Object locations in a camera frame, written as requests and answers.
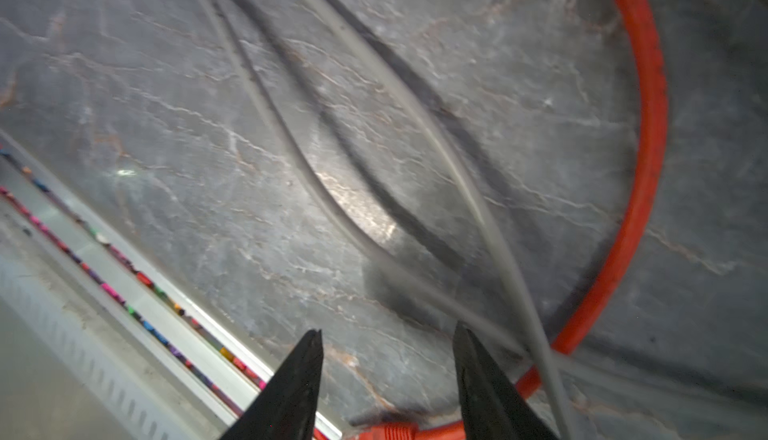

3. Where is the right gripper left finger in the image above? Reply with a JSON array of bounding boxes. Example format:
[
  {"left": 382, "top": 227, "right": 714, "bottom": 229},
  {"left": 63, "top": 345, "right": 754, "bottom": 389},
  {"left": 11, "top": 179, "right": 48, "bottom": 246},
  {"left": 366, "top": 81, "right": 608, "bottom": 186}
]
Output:
[{"left": 221, "top": 330, "right": 324, "bottom": 440}]

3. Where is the red ethernet cable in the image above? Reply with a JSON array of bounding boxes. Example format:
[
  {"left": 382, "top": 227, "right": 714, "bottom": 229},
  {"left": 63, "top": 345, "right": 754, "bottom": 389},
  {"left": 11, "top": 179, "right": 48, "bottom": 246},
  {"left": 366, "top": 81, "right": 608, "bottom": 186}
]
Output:
[{"left": 344, "top": 0, "right": 670, "bottom": 440}]

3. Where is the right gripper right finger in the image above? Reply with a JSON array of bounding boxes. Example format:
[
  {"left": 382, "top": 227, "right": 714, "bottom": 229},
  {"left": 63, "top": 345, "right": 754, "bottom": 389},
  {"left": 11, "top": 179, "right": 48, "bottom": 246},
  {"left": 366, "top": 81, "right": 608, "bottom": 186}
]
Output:
[{"left": 452, "top": 323, "right": 557, "bottom": 440}]

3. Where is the grey ethernet cable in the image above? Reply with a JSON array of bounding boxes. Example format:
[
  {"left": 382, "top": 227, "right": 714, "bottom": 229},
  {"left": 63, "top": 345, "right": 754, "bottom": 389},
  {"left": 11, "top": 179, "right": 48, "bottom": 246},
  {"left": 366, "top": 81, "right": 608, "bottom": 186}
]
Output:
[
  {"left": 263, "top": 0, "right": 580, "bottom": 440},
  {"left": 170, "top": 0, "right": 768, "bottom": 435}
]

